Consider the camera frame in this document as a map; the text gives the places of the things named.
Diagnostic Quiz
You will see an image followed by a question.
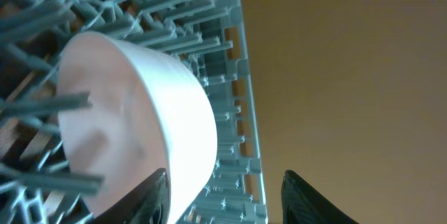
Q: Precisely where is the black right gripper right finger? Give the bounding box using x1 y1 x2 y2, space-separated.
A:
281 170 358 224

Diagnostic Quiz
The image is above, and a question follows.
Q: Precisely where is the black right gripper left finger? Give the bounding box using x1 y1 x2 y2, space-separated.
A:
90 168 170 224

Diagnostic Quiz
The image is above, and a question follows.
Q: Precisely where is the pink bowl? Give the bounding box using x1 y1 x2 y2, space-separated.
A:
57 32 217 223

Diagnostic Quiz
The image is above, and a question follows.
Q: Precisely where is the grey dishwasher rack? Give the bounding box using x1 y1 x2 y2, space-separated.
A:
1 0 268 223

